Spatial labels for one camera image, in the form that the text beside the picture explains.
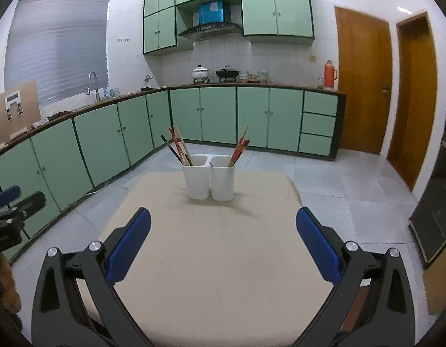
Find dark chopstick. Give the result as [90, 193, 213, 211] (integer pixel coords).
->
[160, 135, 184, 166]

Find green base cabinets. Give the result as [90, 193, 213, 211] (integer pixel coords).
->
[0, 84, 347, 264]

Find brown cardboard box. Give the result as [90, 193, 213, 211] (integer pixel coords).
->
[422, 239, 446, 315]

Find red patterned chopstick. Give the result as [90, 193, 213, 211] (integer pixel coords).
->
[229, 138, 251, 168]
[228, 140, 245, 168]
[168, 128, 188, 166]
[176, 137, 190, 166]

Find grey window blind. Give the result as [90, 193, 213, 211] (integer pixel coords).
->
[4, 0, 111, 107]

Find person's left hand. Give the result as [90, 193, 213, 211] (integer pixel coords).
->
[0, 253, 22, 315]

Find orange thermos flask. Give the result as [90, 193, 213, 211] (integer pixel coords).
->
[324, 60, 338, 89]

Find white bracket on cardboard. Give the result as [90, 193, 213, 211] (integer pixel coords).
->
[4, 94, 23, 120]

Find dark glass-front cabinet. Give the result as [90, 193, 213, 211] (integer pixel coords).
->
[409, 69, 446, 264]

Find black wok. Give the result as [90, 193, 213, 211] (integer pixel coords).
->
[216, 66, 241, 82]

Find white twin utensil holder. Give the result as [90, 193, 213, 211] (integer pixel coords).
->
[182, 155, 236, 202]

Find light wooden chopstick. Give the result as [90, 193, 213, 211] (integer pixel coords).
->
[230, 125, 250, 167]
[174, 125, 194, 166]

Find blue film covered hood chimney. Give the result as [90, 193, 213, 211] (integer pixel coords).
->
[198, 1, 231, 25]

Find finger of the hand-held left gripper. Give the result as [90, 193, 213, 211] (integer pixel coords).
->
[0, 185, 22, 209]
[8, 191, 46, 221]

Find white floor cable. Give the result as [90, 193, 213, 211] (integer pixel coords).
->
[86, 180, 112, 196]

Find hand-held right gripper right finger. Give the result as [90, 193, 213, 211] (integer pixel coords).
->
[292, 207, 416, 347]

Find black range hood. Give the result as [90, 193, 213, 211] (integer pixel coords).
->
[178, 22, 242, 41]

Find green wall cabinets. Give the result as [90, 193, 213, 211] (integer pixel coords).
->
[143, 0, 315, 56]

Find wooden door with handle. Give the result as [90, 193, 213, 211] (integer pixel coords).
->
[334, 6, 393, 156]

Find glass jars on counter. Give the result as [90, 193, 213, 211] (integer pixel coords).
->
[241, 70, 278, 84]

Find chrome kitchen faucet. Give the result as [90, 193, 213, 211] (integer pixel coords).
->
[86, 71, 101, 102]

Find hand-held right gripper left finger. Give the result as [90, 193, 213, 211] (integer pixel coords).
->
[31, 207, 155, 347]

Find plain wooden door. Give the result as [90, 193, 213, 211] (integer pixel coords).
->
[386, 12, 441, 192]

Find white cooking pot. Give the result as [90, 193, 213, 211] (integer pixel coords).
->
[191, 64, 210, 84]

